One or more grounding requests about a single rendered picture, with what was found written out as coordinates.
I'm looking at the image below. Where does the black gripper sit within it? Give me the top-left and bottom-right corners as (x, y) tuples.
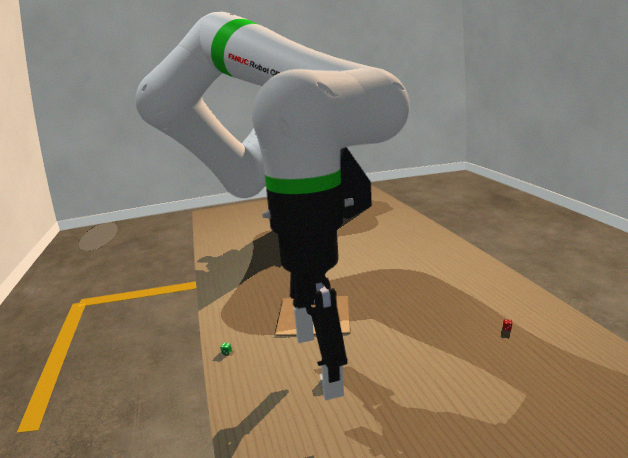
(278, 230), (348, 401)

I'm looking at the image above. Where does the tan flat mat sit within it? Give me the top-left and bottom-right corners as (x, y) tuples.
(276, 296), (350, 336)

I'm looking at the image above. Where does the green die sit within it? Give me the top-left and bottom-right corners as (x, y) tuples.
(220, 342), (232, 355)

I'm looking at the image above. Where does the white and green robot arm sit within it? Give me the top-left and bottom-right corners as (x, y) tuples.
(136, 12), (409, 238)

